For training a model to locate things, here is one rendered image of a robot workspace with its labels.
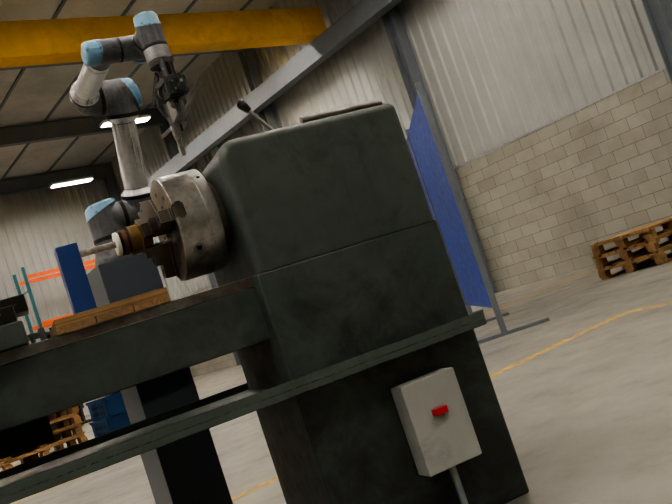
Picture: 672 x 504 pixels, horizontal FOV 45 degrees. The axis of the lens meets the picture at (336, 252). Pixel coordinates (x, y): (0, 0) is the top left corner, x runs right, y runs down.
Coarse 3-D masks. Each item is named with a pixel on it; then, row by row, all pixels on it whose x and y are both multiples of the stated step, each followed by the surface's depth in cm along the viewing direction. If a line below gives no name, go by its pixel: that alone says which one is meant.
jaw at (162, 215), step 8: (168, 208) 228; (176, 208) 227; (160, 216) 226; (168, 216) 227; (176, 216) 226; (144, 224) 232; (152, 224) 229; (160, 224) 227; (168, 224) 229; (144, 232) 231; (152, 232) 230; (160, 232) 233; (168, 232) 235
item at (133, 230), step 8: (136, 224) 234; (120, 232) 232; (128, 232) 232; (136, 232) 232; (120, 240) 231; (128, 240) 232; (136, 240) 232; (144, 240) 232; (152, 240) 235; (128, 248) 232; (136, 248) 233; (144, 248) 233
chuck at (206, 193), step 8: (192, 176) 234; (200, 176) 234; (200, 184) 232; (208, 184) 233; (200, 192) 230; (208, 192) 231; (208, 200) 230; (208, 208) 229; (216, 208) 230; (216, 216) 229; (216, 224) 229; (216, 232) 230; (224, 232) 231; (216, 240) 231; (224, 240) 232; (216, 248) 232; (224, 248) 233; (216, 256) 234; (224, 256) 235; (216, 264) 236; (224, 264) 239
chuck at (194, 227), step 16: (176, 176) 235; (160, 192) 234; (176, 192) 228; (192, 192) 229; (160, 208) 240; (192, 208) 227; (176, 224) 227; (192, 224) 227; (208, 224) 228; (160, 240) 252; (176, 240) 232; (192, 240) 227; (208, 240) 229; (176, 256) 238; (192, 256) 229; (208, 256) 232; (192, 272) 234; (208, 272) 239
